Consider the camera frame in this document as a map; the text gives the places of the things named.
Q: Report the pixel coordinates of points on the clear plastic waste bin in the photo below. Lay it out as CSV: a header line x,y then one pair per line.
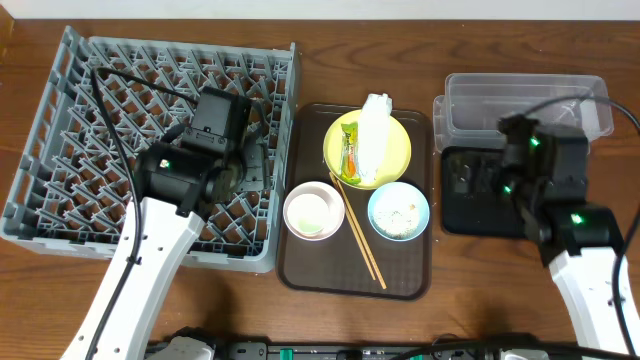
x,y
468,112

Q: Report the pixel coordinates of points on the wooden chopstick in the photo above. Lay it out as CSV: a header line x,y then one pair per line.
x,y
352,224
367,248

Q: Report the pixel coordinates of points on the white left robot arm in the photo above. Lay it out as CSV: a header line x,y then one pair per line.
x,y
175,184

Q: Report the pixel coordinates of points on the yellow round plate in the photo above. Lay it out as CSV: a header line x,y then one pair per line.
x,y
396,158

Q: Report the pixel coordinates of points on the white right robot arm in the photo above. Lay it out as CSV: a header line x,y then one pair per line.
x,y
535,188

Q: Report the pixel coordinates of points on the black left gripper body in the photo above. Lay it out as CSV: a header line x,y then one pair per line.
x,y
248,171

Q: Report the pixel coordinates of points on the wooden chopstick left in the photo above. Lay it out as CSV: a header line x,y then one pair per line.
x,y
352,224

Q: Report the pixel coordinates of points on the light blue bowl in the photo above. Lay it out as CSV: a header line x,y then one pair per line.
x,y
399,211

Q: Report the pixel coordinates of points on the pink shallow bowl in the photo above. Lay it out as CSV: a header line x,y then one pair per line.
x,y
332,198

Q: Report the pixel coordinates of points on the grey plastic dishwasher rack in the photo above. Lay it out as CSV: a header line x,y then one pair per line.
x,y
69,193

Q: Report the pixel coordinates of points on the white small cup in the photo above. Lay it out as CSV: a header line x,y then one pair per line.
x,y
308,214

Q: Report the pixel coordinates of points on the black food waste tray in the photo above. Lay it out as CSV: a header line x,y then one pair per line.
x,y
483,216

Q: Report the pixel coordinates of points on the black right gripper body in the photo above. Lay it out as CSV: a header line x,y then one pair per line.
x,y
490,180

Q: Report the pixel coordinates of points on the green snack wrapper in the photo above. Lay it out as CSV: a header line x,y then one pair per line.
x,y
348,166

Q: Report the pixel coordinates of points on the white napkin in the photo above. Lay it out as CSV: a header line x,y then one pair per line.
x,y
373,132

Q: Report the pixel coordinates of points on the wooden chopstick right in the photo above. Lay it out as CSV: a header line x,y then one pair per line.
x,y
367,248

